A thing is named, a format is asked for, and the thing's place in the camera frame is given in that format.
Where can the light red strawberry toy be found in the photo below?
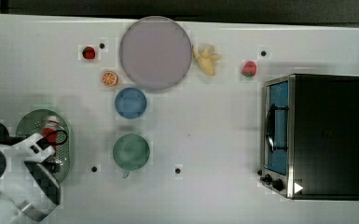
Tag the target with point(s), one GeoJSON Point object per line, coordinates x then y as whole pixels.
{"type": "Point", "coordinates": [249, 69]}

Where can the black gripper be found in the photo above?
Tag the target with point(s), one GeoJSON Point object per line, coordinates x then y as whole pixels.
{"type": "Point", "coordinates": [51, 161]}

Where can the silver toaster oven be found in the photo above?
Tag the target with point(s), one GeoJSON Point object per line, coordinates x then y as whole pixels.
{"type": "Point", "coordinates": [310, 137]}

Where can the yellow banana toy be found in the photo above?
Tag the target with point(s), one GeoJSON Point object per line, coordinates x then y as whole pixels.
{"type": "Point", "coordinates": [206, 59]}

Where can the dark red strawberry toy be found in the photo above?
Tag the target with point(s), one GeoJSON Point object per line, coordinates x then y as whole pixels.
{"type": "Point", "coordinates": [89, 53]}

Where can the green oval strainer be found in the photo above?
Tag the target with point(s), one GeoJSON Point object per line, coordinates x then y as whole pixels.
{"type": "Point", "coordinates": [35, 121]}

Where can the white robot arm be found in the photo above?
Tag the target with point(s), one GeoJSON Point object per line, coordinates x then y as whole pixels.
{"type": "Point", "coordinates": [28, 190]}

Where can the orange slice toy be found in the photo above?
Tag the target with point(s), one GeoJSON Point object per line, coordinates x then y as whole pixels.
{"type": "Point", "coordinates": [109, 79]}

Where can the green mug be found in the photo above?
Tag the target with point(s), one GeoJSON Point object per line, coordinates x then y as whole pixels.
{"type": "Point", "coordinates": [131, 152]}

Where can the red plush ketchup bottle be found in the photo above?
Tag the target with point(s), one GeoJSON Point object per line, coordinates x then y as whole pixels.
{"type": "Point", "coordinates": [50, 130]}

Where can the grey round plate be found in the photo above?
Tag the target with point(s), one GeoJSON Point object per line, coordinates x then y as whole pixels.
{"type": "Point", "coordinates": [155, 53]}

